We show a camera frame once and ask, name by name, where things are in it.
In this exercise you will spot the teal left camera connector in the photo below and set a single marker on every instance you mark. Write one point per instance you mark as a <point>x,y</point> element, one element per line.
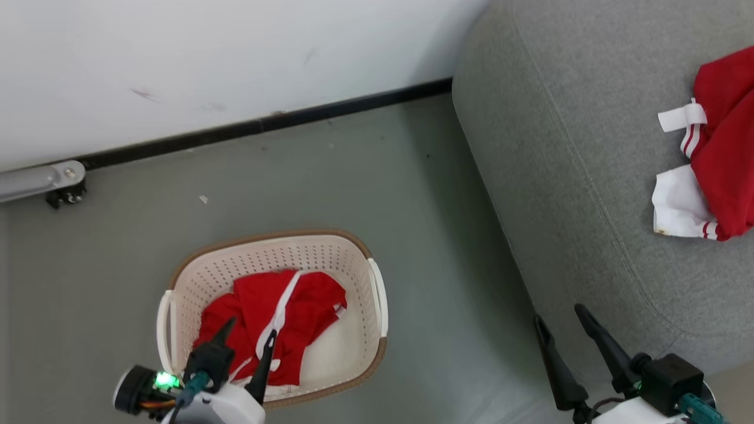
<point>193,387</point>

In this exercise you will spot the black baseboard strip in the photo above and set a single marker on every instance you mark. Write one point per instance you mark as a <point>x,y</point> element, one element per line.
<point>265,124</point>

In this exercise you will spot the grey fabric sofa seat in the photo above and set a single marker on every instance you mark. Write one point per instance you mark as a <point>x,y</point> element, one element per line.
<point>559,176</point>

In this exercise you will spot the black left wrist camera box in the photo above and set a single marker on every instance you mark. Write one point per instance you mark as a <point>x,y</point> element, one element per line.
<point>209,362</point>

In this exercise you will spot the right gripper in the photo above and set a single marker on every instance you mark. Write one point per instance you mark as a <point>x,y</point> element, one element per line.
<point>636,419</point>

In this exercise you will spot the red shorts white side stripe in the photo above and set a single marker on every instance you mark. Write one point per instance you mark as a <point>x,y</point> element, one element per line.
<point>253,300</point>

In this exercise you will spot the red jersey white striped trim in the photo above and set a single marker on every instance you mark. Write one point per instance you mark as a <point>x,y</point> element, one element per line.
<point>730,153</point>

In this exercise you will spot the teal right camera connector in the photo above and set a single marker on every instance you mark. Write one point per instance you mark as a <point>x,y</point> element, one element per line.
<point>698,409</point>

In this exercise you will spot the grey metal bar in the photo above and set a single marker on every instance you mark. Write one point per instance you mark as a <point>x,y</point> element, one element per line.
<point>35,179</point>

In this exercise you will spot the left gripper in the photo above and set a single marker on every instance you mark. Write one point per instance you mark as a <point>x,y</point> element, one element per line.
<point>230,409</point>

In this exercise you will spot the teal camera connector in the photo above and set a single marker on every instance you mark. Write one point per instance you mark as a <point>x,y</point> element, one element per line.
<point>193,387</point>
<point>698,409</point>

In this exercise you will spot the small black caster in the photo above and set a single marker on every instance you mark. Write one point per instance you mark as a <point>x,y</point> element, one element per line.
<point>68,194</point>

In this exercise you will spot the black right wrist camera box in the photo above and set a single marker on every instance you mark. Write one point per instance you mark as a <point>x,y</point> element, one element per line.
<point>671,380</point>

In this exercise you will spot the white perforated basket brown rim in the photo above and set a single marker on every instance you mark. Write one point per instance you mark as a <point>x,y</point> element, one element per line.
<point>353,259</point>

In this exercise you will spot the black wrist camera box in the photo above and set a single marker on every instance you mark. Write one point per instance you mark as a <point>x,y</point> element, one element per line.
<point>671,380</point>
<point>209,362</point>

